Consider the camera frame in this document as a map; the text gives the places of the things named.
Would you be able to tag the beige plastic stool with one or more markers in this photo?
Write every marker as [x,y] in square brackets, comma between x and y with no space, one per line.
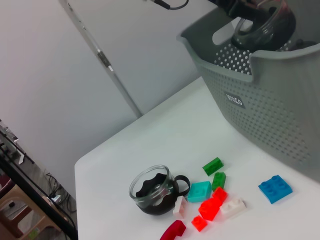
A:
[41,221]

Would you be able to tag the dark red curved toy piece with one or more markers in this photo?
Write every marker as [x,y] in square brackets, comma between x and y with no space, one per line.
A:
[173,231]

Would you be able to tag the blue square toy brick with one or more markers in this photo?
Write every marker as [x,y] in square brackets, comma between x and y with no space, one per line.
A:
[275,190]

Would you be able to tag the green toy brick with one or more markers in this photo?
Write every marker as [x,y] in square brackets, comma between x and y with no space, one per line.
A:
[212,166]
[219,181]

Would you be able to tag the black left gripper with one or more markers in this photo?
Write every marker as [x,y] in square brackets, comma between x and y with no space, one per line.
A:
[223,3]

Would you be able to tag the large red toy brick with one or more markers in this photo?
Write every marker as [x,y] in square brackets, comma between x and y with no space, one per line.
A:
[209,210]

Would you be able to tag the cluttered metal shelf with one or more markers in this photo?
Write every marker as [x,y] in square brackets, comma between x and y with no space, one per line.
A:
[20,156]

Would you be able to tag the metal partition strip with hinge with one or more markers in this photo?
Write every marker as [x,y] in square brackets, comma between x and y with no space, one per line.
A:
[102,57]

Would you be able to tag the grey perforated storage basket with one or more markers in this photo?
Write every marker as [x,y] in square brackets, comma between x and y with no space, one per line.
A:
[275,125]

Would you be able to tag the teal toy brick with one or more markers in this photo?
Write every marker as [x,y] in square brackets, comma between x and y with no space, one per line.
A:
[198,192]

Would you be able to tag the white toy brick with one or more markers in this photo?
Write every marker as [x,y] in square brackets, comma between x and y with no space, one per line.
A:
[179,207]
[232,207]

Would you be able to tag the small power adapter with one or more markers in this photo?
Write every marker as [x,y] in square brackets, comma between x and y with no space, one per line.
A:
[56,198]

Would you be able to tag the maroon plastic stool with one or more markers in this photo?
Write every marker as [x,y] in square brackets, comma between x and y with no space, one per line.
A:
[5,185]

